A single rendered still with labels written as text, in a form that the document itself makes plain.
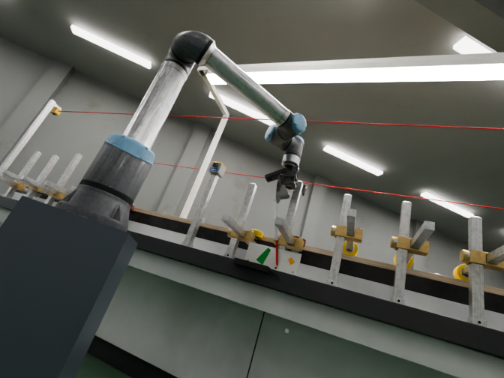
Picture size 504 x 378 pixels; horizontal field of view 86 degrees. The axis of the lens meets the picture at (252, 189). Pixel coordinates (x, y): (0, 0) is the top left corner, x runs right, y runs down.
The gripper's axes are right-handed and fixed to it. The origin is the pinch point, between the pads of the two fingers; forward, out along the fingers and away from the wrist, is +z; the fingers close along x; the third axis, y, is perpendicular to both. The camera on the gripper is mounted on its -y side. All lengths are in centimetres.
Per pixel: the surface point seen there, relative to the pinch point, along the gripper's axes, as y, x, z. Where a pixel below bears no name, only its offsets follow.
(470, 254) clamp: 79, 5, 9
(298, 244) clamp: 13.8, 5.3, 18.4
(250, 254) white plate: -7.7, 5.2, 27.7
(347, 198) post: 32.0, 6.3, -8.7
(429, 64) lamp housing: 69, 36, -131
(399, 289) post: 56, 6, 28
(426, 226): 60, -18, 9
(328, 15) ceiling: -19, 64, -244
